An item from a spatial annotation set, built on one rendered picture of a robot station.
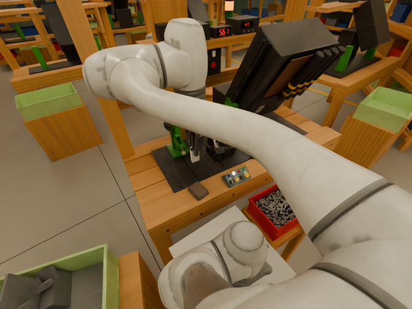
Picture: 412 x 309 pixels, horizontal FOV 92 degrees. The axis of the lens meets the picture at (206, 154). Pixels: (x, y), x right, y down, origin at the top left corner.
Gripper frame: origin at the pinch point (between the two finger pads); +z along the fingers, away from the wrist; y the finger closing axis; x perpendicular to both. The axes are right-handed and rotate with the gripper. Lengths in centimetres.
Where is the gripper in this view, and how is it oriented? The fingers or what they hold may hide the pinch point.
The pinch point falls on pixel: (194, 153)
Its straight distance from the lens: 73.0
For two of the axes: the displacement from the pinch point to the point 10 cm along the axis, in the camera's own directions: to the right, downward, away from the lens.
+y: 4.9, 5.8, -6.5
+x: 8.7, -3.5, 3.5
